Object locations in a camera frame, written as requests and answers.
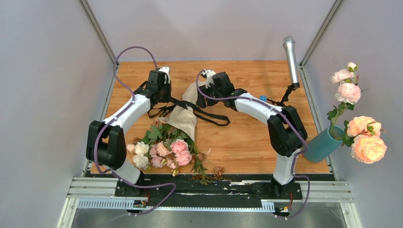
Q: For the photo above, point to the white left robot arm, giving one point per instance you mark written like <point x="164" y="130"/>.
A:
<point x="106" y="139"/>

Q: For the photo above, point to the rose bouquet with green leaves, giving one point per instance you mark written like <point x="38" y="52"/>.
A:
<point x="167" y="146"/>

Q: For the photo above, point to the blue toy brick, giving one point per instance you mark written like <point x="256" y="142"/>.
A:
<point x="263" y="98"/>

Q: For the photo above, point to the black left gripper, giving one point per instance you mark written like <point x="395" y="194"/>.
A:
<point x="168" y="86"/>

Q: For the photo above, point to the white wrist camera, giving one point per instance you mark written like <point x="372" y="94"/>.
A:
<point x="208" y="74"/>
<point x="166" y="74"/>

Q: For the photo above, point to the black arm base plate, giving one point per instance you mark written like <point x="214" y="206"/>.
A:
<point x="229" y="190"/>

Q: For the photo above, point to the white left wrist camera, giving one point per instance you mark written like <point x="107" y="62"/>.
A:
<point x="166" y="74"/>

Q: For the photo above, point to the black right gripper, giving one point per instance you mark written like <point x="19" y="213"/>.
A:
<point x="203" y="91"/>

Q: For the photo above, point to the dried brown rose head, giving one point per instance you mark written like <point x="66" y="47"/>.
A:
<point x="218" y="171"/>

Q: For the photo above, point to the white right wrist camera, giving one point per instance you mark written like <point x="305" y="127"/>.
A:
<point x="208" y="74"/>

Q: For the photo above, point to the white slotted cable duct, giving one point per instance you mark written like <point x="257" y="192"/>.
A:
<point x="132" y="204"/>

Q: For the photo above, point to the silver microphone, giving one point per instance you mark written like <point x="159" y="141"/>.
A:
<point x="289" y="47"/>

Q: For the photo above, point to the peach roses in vase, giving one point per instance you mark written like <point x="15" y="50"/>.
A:
<point x="362" y="133"/>

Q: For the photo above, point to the teal ceramic vase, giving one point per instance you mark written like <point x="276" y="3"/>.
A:
<point x="324" y="144"/>

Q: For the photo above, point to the brown kraft wrapping paper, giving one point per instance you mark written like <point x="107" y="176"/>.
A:
<point x="184" y="118"/>

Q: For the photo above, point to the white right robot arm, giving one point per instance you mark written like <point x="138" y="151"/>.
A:
<point x="286" y="131"/>

